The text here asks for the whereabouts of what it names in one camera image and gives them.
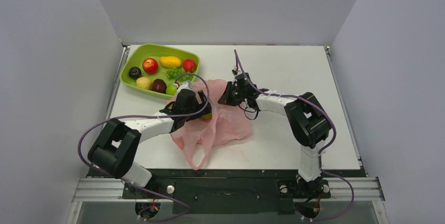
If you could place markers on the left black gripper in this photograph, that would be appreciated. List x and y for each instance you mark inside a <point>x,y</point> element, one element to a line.
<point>199,107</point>

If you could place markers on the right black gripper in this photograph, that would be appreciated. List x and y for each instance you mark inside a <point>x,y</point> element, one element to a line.
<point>229,95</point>

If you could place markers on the yellow green fake fruit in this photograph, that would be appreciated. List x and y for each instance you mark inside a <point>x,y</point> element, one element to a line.
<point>207,115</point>

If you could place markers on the pink plastic bag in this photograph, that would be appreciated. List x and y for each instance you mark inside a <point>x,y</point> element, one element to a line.
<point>226,124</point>

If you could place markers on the green fake lime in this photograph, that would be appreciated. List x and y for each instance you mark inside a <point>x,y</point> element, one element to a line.
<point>171,89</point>

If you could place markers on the small red fake fruit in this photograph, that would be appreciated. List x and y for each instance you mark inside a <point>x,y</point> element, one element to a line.
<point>189,65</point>

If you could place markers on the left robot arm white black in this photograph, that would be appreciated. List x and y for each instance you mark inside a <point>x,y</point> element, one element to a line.
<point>115,148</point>

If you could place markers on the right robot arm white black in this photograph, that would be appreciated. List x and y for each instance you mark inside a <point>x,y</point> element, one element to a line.
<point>306,118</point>

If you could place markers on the green fake grapes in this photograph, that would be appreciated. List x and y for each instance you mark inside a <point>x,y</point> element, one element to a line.
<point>176,74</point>

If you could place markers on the dark red fake apple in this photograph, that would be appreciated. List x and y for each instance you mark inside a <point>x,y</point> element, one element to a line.
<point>159,86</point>

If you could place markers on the yellow fake mango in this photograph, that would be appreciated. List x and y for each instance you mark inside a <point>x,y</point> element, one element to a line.
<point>170,62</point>

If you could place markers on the yellow fake lemon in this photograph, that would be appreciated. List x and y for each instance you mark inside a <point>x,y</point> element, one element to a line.
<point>144,83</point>

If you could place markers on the dark fake mangosteen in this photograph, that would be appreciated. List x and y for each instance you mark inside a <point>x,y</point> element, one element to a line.
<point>134,73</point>

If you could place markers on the green plastic tray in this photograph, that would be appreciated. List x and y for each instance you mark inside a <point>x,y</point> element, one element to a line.
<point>154,51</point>

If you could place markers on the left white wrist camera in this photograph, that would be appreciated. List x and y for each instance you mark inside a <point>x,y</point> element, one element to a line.
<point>186,85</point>

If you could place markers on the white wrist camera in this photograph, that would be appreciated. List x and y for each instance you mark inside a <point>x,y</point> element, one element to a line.
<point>186,85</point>
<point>237,73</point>

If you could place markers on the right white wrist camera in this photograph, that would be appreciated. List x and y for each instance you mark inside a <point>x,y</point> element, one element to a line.
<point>237,73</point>

